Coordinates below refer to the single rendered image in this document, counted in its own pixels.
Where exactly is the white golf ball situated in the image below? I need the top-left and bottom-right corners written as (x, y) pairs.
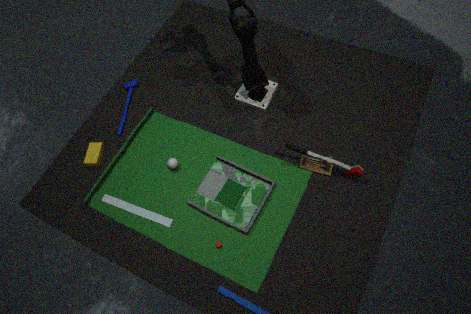
top-left (167, 158), bottom-right (178, 169)

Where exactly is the green flat mat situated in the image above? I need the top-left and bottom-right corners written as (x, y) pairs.
top-left (88, 111), bottom-right (312, 294)

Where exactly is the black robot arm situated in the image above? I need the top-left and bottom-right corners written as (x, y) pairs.
top-left (227, 0), bottom-right (269, 102)

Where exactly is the yellow rectangular block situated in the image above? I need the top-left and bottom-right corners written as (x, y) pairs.
top-left (83, 142), bottom-right (105, 166)

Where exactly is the grey flat bar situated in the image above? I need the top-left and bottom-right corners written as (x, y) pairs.
top-left (102, 194), bottom-right (174, 227)

